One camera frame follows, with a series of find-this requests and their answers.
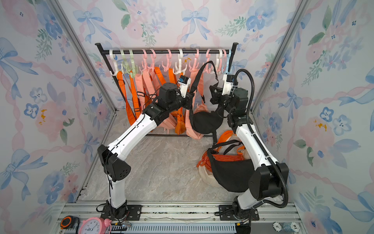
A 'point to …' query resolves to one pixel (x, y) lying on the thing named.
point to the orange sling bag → (180, 115)
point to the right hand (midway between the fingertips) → (211, 85)
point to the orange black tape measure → (69, 222)
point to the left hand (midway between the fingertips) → (195, 93)
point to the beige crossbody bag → (206, 176)
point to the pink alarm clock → (95, 225)
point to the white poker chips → (288, 226)
